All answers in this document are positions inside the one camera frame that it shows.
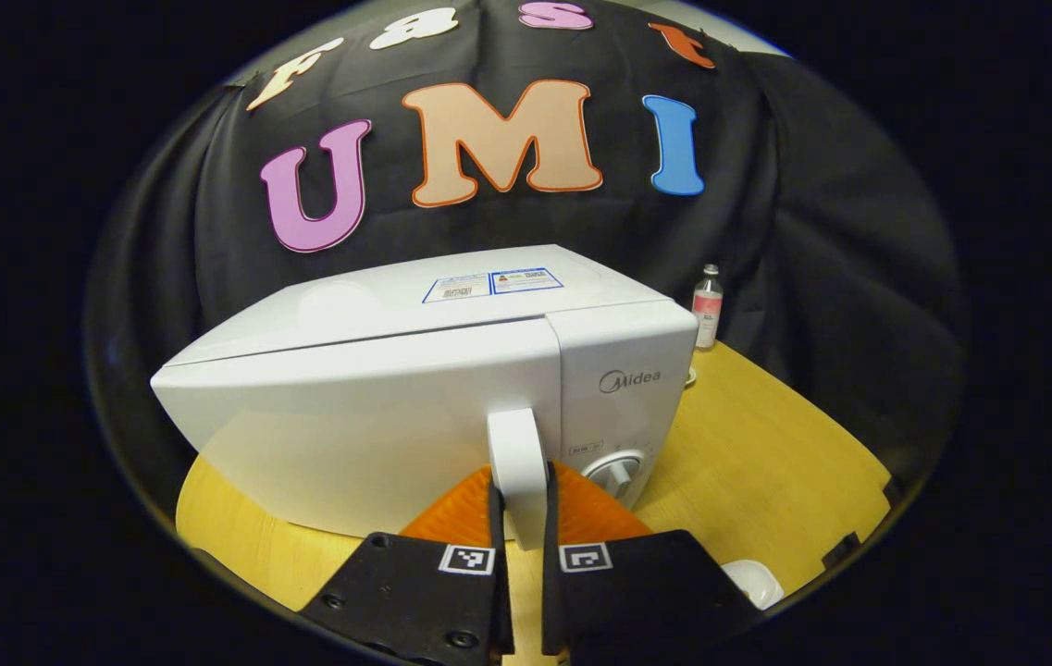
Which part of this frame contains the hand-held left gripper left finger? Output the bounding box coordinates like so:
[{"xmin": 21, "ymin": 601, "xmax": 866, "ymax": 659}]
[{"xmin": 299, "ymin": 462, "xmax": 515, "ymax": 666}]

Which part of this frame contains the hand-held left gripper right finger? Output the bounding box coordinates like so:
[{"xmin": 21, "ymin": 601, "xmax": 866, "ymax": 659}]
[{"xmin": 539, "ymin": 461, "xmax": 762, "ymax": 663}]

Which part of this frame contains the white microwave oven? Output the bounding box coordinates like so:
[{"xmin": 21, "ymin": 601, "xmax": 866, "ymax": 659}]
[{"xmin": 151, "ymin": 243, "xmax": 700, "ymax": 552}]

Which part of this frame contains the white food plate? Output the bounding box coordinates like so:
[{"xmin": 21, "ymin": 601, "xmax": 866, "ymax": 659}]
[{"xmin": 720, "ymin": 559, "xmax": 786, "ymax": 611}]

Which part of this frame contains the small clear bottle pink label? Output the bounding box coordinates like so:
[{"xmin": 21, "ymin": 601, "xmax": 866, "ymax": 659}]
[{"xmin": 692, "ymin": 264, "xmax": 724, "ymax": 351}]

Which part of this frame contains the black backdrop cloth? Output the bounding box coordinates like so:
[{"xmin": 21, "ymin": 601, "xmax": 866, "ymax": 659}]
[{"xmin": 84, "ymin": 0, "xmax": 967, "ymax": 524}]

